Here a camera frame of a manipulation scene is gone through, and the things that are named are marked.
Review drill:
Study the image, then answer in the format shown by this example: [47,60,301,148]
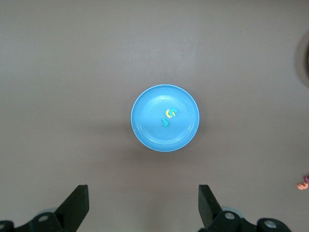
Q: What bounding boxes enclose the beige plate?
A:
[299,38,309,84]

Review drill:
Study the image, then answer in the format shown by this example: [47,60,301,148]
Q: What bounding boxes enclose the brown table cover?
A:
[0,0,309,232]

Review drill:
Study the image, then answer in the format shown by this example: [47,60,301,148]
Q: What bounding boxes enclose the blue plate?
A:
[130,84,201,153]

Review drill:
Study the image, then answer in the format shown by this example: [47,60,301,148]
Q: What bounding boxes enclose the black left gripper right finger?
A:
[198,184,260,232]

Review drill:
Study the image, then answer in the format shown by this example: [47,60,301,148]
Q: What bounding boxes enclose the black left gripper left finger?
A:
[16,184,90,232]

